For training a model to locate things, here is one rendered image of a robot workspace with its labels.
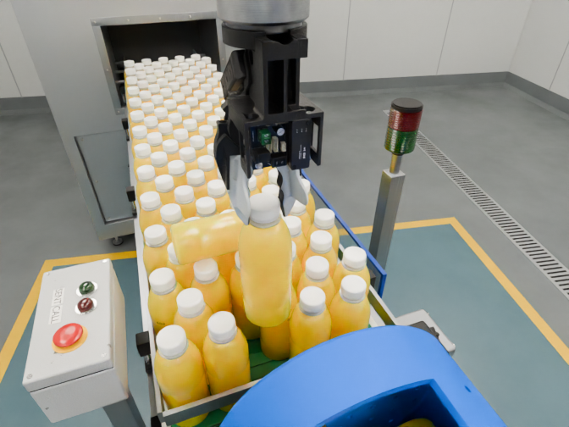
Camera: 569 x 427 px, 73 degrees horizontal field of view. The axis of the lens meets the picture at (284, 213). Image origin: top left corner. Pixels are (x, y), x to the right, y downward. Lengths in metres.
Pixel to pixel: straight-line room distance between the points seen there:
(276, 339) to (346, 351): 0.34
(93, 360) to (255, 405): 0.26
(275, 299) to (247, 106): 0.26
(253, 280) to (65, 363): 0.26
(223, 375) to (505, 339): 1.70
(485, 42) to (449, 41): 0.46
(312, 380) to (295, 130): 0.21
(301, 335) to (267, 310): 0.11
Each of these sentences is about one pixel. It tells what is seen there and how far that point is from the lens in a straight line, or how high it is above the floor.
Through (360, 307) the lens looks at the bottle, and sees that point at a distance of 0.63.
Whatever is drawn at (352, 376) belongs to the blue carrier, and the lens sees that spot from 0.36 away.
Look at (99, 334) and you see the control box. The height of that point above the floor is 1.10.
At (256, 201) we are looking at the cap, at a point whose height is 1.28.
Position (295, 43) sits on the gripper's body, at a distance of 0.31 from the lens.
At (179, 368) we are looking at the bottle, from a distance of 0.58.
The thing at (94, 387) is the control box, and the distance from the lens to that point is 0.61.
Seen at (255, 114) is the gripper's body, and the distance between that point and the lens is 0.33.
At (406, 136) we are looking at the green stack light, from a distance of 0.83.
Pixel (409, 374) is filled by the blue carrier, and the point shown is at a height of 1.23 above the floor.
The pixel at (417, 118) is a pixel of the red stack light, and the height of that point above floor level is 1.24.
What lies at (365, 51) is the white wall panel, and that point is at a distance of 4.73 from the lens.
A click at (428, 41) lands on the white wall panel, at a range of 5.02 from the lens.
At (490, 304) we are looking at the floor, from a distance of 2.27.
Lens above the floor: 1.54
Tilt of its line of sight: 36 degrees down
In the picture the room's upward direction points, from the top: straight up
